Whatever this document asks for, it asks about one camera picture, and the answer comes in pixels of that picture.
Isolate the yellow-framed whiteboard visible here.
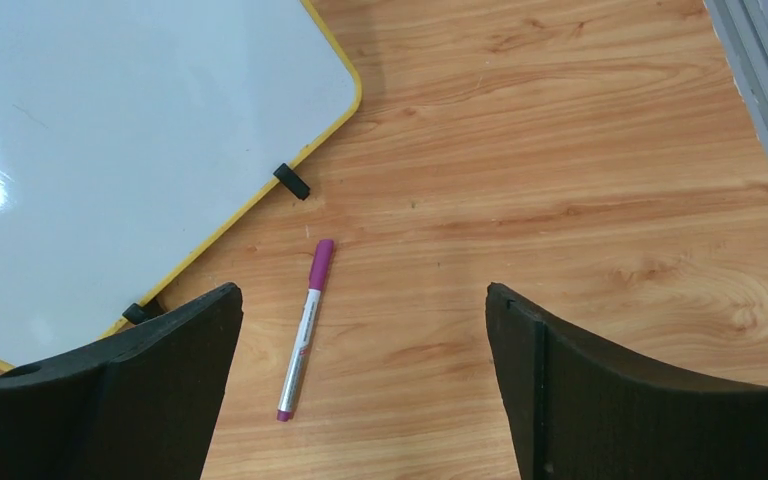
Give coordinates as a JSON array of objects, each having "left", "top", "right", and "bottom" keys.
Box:
[{"left": 0, "top": 1, "right": 362, "bottom": 370}]

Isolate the black whiteboard foot clip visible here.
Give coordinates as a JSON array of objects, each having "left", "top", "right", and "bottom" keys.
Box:
[
  {"left": 273, "top": 163, "right": 311, "bottom": 201},
  {"left": 122, "top": 298, "right": 166, "bottom": 325}
]

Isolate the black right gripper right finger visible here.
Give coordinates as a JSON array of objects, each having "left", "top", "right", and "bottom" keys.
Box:
[{"left": 485, "top": 283, "right": 768, "bottom": 479}]

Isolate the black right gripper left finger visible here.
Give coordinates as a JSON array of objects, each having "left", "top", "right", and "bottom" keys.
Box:
[{"left": 0, "top": 283, "right": 243, "bottom": 479}]

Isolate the white purple whiteboard marker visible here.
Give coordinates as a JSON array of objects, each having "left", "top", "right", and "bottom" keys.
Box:
[{"left": 276, "top": 239, "right": 335, "bottom": 422}]

